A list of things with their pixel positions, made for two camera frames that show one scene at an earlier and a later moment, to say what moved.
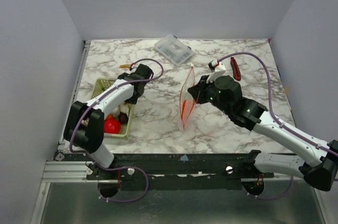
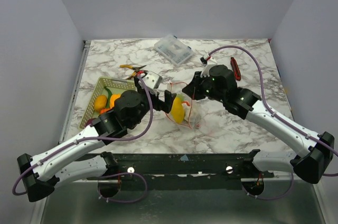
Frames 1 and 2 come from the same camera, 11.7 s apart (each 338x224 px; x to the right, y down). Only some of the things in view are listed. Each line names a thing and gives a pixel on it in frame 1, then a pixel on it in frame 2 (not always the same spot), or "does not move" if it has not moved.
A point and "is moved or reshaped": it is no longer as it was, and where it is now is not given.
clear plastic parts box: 173,49 does not move
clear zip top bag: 187,100 is moved or reshaped
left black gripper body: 133,100 → 146,104
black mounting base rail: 179,171 does not move
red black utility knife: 235,69 does not move
